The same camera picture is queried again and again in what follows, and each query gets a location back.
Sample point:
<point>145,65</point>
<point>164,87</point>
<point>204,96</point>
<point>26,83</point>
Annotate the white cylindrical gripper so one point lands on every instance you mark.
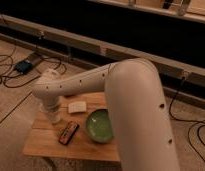
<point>51,107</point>

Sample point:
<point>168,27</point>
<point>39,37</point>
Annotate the green ceramic bowl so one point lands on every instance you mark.
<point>98,126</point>

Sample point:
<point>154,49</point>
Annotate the dark candy bar packet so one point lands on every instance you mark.
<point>68,132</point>

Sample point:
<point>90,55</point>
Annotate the wooden folding table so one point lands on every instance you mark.
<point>43,138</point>

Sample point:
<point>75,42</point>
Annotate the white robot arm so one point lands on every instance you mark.
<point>137,110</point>

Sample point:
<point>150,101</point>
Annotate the blue power adapter box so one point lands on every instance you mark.
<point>23,67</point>

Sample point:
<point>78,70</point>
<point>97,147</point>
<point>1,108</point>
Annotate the white sponge block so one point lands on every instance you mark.
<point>77,107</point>

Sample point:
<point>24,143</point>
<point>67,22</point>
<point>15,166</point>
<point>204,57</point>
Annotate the white ceramic cup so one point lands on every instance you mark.
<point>53,117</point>

